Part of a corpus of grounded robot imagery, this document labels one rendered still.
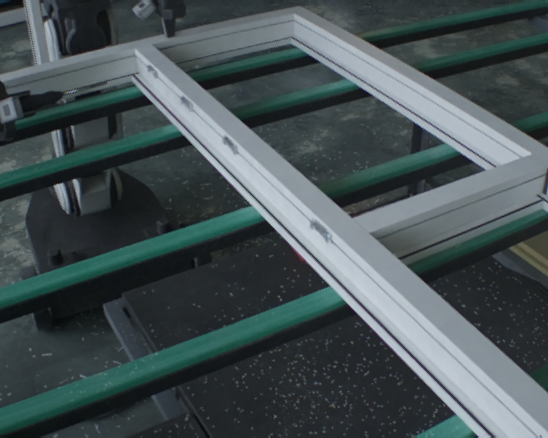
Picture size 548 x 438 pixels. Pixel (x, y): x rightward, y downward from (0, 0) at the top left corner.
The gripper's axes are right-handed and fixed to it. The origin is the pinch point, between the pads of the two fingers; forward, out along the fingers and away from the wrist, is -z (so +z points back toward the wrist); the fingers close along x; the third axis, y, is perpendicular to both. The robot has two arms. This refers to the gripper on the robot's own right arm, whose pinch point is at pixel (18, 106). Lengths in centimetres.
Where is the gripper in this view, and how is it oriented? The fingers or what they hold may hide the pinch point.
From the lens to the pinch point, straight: 156.2
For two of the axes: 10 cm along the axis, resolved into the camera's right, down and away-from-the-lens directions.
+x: -2.6, -9.6, -1.3
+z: -6.7, 2.7, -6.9
